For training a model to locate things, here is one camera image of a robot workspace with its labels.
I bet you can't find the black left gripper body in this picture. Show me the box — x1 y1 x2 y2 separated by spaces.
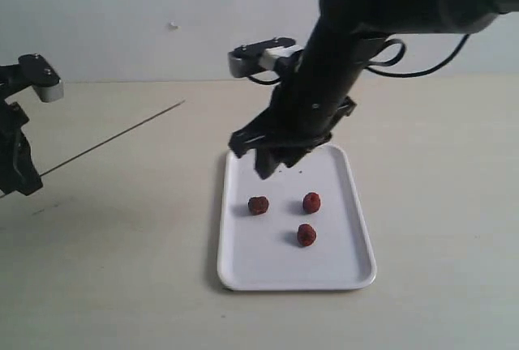
1 64 32 164

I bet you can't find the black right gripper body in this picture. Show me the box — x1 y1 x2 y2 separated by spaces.
229 82 357 157

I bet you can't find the dark brown meatball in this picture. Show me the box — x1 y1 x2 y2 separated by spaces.
247 196 269 216

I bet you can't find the thin metal skewer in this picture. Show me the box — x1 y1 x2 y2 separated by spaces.
37 100 187 178

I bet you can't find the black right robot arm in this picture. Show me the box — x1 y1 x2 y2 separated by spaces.
228 0 518 179

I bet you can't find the white rectangular plastic tray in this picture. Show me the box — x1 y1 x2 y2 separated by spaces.
217 144 376 292

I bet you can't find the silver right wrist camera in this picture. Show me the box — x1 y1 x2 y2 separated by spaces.
227 37 303 79

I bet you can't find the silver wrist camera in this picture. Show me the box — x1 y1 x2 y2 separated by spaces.
227 37 303 79
18 53 64 103

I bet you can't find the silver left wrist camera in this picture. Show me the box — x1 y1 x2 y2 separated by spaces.
18 53 64 103

